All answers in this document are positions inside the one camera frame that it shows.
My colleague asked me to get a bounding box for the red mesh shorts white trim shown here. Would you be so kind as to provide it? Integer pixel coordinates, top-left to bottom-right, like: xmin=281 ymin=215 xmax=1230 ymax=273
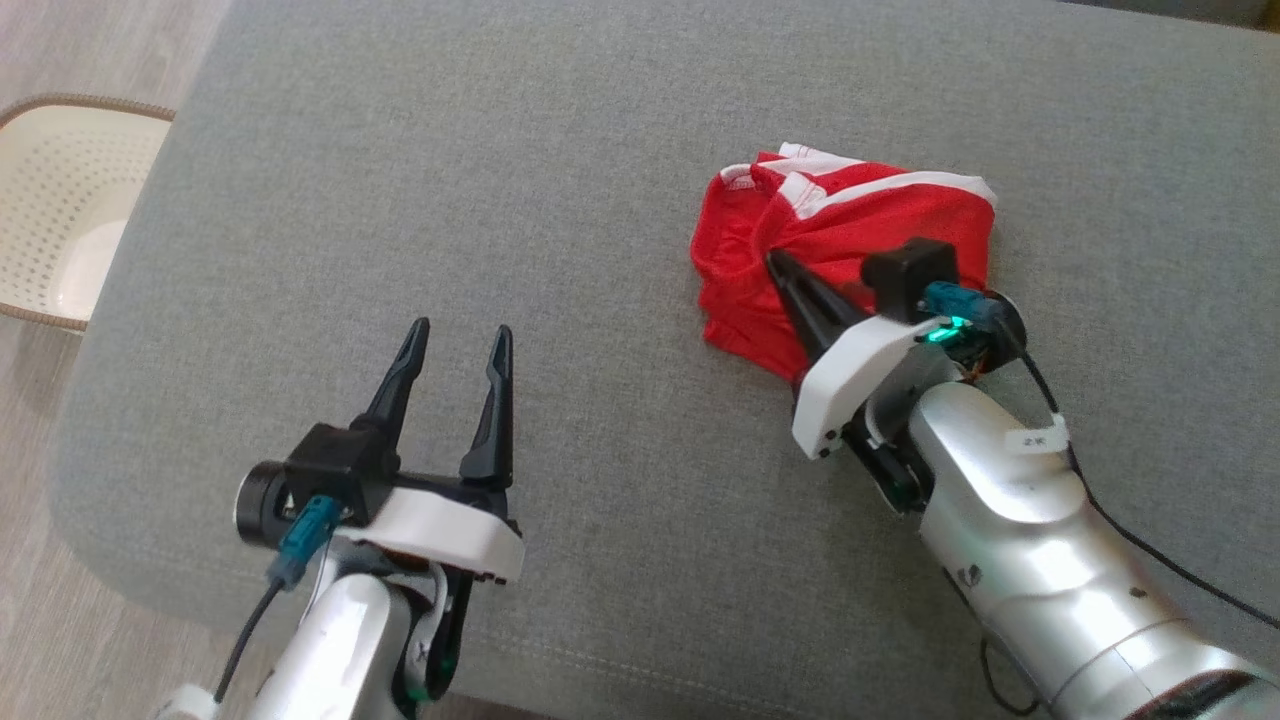
xmin=690 ymin=142 xmax=999 ymax=386

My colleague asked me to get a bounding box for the cream perforated laundry basket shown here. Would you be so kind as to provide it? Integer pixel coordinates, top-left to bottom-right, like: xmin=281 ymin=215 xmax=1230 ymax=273
xmin=0 ymin=93 xmax=176 ymax=333

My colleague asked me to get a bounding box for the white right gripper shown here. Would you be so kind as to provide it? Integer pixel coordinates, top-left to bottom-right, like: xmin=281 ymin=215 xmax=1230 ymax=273
xmin=765 ymin=249 xmax=957 ymax=462

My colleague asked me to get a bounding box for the black cable with teal connector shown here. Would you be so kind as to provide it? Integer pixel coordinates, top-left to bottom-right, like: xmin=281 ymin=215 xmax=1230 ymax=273
xmin=213 ymin=496 xmax=342 ymax=703
xmin=918 ymin=282 xmax=1280 ymax=633

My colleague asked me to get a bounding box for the grey sofa chaise cushion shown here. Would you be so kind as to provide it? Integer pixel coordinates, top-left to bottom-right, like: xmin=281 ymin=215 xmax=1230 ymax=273
xmin=45 ymin=0 xmax=1280 ymax=720

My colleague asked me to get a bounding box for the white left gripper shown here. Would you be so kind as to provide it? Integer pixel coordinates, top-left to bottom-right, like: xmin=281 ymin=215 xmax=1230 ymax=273
xmin=338 ymin=318 xmax=527 ymax=586

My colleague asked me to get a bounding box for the white cable label tag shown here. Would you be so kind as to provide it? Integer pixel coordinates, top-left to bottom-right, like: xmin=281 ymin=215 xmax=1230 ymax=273
xmin=1003 ymin=418 xmax=1071 ymax=457

